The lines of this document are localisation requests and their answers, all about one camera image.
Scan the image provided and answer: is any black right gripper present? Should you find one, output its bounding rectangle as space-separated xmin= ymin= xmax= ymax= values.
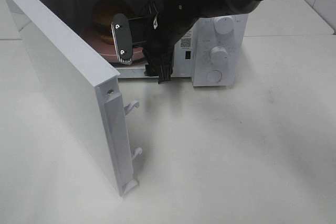
xmin=128 ymin=1 xmax=179 ymax=84

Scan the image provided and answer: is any pink round plate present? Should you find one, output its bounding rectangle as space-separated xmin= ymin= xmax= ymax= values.
xmin=80 ymin=25 xmax=145 ymax=65

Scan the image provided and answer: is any round white door-release button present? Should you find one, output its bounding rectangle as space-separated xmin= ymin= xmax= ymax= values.
xmin=206 ymin=70 xmax=223 ymax=83

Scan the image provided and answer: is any white microwave knob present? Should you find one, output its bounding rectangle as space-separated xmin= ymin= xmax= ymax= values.
xmin=214 ymin=16 xmax=234 ymax=35
xmin=209 ymin=46 xmax=228 ymax=65

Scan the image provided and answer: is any white microwave door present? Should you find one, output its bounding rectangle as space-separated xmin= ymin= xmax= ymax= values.
xmin=5 ymin=0 xmax=142 ymax=196

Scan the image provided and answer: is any burger with lettuce and tomato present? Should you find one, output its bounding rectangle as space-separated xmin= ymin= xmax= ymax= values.
xmin=91 ymin=0 xmax=135 ymax=45

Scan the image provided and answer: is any white warning label sticker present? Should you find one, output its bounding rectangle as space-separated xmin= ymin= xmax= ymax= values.
xmin=179 ymin=28 xmax=194 ymax=50

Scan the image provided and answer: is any white microwave oven body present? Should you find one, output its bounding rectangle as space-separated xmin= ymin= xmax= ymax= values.
xmin=40 ymin=0 xmax=247 ymax=87

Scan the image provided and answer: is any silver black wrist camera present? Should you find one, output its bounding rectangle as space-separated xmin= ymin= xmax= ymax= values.
xmin=111 ymin=13 xmax=133 ymax=65

